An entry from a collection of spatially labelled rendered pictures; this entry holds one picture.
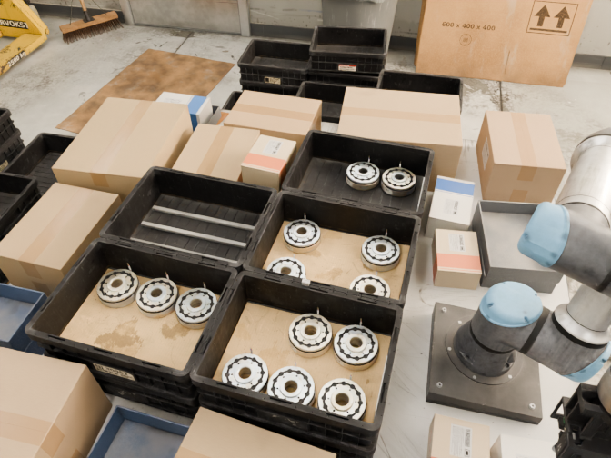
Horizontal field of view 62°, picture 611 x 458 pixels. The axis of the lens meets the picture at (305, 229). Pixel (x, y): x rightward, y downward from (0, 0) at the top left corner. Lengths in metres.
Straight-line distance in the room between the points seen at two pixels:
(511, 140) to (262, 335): 1.07
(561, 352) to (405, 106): 1.00
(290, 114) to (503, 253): 0.86
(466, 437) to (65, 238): 1.14
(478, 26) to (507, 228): 2.37
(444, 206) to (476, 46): 2.36
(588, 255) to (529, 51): 3.31
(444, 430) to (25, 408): 0.88
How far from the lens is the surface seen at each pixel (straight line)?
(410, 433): 1.31
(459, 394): 1.32
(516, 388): 1.38
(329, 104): 2.80
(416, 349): 1.41
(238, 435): 1.12
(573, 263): 0.69
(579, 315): 1.18
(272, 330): 1.27
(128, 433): 1.35
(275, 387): 1.16
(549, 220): 0.69
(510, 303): 1.21
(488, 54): 3.91
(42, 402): 1.23
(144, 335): 1.32
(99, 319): 1.38
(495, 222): 1.69
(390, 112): 1.82
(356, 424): 1.05
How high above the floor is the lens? 1.90
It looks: 46 degrees down
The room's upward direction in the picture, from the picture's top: 1 degrees counter-clockwise
